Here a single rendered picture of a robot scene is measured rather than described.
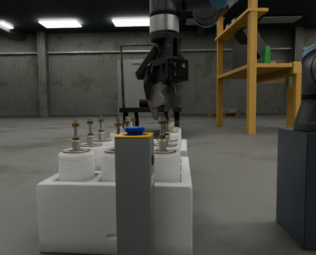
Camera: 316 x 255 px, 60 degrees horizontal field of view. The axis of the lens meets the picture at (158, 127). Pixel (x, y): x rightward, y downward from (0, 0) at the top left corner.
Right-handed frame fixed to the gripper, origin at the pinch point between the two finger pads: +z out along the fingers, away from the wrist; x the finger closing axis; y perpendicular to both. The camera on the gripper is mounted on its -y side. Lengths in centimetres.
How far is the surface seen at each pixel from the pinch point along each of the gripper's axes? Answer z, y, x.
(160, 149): 9.0, 1.1, -1.0
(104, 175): 15.7, -7.0, -13.4
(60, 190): 18.5, -10.3, -23.7
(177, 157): 10.9, 5.1, 1.5
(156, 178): 16.1, 3.3, -3.9
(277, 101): -17, -505, 944
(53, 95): -50, -1040, 273
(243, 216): 34.9, 3.6, 31.6
